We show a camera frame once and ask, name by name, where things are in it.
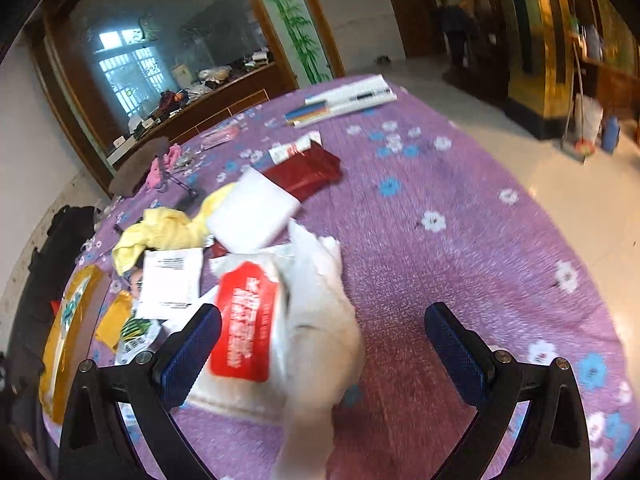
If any small white red packet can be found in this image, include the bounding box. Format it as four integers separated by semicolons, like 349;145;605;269
269;130;322;165

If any brown cushion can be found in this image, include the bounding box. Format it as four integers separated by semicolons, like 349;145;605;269
108;138;169;198

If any dark red packet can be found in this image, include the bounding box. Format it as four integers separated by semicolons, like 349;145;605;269
262;141;343;203

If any wooden sideboard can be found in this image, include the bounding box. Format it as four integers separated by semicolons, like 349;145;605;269
107;63;297;168

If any white foam block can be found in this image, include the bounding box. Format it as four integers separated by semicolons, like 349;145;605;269
206;168;300;254

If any yellow cardboard box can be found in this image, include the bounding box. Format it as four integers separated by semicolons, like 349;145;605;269
38;264;111;425

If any yellow soft cloth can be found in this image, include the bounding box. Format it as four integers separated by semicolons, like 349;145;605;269
112;183;234;276

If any black sofa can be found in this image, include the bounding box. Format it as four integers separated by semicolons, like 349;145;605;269
6;205;96;389

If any purple floral tablecloth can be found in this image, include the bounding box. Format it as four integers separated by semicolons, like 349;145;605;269
41;72;637;480

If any black phone stand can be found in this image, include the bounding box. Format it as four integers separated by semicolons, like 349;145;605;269
154;154;200;212

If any pink soft toy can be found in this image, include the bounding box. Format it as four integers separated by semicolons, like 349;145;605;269
145;143;182;188

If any red white tissue pack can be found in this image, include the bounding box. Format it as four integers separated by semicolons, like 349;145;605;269
209;260;280;382

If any yellow padded envelope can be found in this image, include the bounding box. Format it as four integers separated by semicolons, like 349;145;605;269
96;290;134;352

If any white towel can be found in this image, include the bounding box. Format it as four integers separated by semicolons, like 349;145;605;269
188;220;364;479

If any white paper sheet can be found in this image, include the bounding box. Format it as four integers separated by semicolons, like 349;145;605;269
136;247;203;321

